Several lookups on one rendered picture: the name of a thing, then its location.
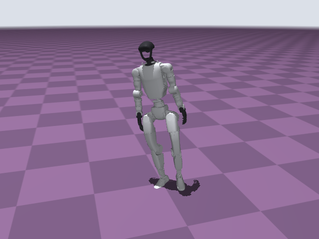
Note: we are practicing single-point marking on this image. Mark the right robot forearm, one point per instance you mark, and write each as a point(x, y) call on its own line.
point(138, 105)

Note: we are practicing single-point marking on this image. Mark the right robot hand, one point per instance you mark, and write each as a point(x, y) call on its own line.
point(140, 121)

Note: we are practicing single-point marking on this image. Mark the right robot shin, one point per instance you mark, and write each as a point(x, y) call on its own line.
point(158, 160)

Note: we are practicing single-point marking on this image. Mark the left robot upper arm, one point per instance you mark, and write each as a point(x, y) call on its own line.
point(167, 68)

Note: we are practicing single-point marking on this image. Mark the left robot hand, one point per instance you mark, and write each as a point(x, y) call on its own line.
point(184, 114)

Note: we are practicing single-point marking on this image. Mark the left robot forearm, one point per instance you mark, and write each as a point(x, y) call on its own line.
point(177, 98)

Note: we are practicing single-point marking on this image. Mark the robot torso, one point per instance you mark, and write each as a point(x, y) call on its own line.
point(154, 82)

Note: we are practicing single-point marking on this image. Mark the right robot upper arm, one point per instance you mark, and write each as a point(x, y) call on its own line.
point(137, 83)

